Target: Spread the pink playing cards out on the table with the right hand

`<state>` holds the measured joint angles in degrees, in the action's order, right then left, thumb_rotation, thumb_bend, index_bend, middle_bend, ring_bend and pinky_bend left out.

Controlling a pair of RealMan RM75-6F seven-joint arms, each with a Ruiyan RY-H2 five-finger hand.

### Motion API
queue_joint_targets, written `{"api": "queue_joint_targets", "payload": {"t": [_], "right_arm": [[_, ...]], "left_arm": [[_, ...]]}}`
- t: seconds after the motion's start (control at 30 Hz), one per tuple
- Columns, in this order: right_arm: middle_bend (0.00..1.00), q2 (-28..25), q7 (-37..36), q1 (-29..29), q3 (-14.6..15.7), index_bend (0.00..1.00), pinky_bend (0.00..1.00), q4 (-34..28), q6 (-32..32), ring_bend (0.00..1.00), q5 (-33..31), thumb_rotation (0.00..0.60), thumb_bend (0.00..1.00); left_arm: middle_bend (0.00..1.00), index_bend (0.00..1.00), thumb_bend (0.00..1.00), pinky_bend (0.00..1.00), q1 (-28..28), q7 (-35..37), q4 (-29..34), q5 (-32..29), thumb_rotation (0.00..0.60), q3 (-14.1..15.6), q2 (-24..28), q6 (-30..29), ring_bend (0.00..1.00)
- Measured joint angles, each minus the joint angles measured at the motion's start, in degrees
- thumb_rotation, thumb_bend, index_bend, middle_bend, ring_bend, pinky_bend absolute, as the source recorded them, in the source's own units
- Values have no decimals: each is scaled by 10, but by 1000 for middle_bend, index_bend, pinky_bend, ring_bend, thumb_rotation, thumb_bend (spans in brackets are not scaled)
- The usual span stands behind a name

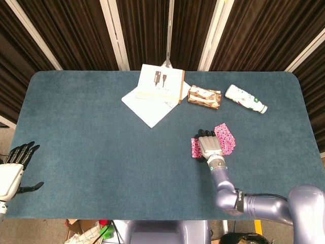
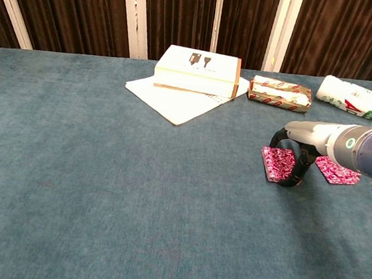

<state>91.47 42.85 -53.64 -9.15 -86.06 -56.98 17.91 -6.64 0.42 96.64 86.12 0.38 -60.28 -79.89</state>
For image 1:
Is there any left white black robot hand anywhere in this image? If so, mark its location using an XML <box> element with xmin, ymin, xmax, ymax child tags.
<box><xmin>0</xmin><ymin>141</ymin><xmax>45</xmax><ymax>202</ymax></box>

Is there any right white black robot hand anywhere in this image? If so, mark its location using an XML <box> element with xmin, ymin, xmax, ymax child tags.
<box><xmin>193</xmin><ymin>129</ymin><xmax>225</xmax><ymax>164</ymax></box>

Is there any gold red snack packet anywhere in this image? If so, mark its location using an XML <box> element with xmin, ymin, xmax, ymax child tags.
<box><xmin>187</xmin><ymin>84</ymin><xmax>222</xmax><ymax>110</ymax></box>

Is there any white bottle with green cap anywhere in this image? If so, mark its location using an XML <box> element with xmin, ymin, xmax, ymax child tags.
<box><xmin>224</xmin><ymin>84</ymin><xmax>269</xmax><ymax>115</ymax></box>

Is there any white notebook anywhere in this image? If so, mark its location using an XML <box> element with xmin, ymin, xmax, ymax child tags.
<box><xmin>121</xmin><ymin>81</ymin><xmax>191</xmax><ymax>129</ymax></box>

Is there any white box with brown edge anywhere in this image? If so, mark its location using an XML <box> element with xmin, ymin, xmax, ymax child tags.
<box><xmin>136</xmin><ymin>64</ymin><xmax>186</xmax><ymax>105</ymax></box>

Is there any cardboard box with paper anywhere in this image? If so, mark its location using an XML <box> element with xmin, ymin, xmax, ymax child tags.
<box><xmin>64</xmin><ymin>219</ymin><xmax>104</xmax><ymax>244</ymax></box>

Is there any black bag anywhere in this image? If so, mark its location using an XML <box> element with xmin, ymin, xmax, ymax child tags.
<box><xmin>219</xmin><ymin>232</ymin><xmax>276</xmax><ymax>244</ymax></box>

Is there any grey robot torso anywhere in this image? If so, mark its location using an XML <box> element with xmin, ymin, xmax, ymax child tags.
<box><xmin>113</xmin><ymin>219</ymin><xmax>212</xmax><ymax>244</ymax></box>

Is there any green plastic object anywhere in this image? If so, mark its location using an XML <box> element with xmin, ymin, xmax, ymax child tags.
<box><xmin>99</xmin><ymin>224</ymin><xmax>115</xmax><ymax>240</ymax></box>

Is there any thin metal pole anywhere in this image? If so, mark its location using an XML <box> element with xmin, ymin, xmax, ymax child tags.
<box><xmin>160</xmin><ymin>0</ymin><xmax>176</xmax><ymax>69</ymax></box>

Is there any dark brown pleated curtain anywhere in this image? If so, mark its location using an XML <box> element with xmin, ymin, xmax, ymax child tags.
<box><xmin>0</xmin><ymin>0</ymin><xmax>325</xmax><ymax>153</ymax></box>

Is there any black velcro strap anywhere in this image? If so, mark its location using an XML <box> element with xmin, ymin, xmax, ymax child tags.
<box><xmin>234</xmin><ymin>189</ymin><xmax>245</xmax><ymax>212</ymax></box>

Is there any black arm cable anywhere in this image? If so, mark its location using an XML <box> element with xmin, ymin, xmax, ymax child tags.
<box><xmin>243</xmin><ymin>193</ymin><xmax>290</xmax><ymax>199</ymax></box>

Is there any white frame post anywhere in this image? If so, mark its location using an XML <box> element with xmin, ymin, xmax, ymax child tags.
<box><xmin>284</xmin><ymin>32</ymin><xmax>325</xmax><ymax>73</ymax></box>
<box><xmin>4</xmin><ymin>0</ymin><xmax>63</xmax><ymax>71</ymax></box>
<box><xmin>99</xmin><ymin>0</ymin><xmax>131</xmax><ymax>71</ymax></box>
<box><xmin>198</xmin><ymin>0</ymin><xmax>236</xmax><ymax>72</ymax></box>

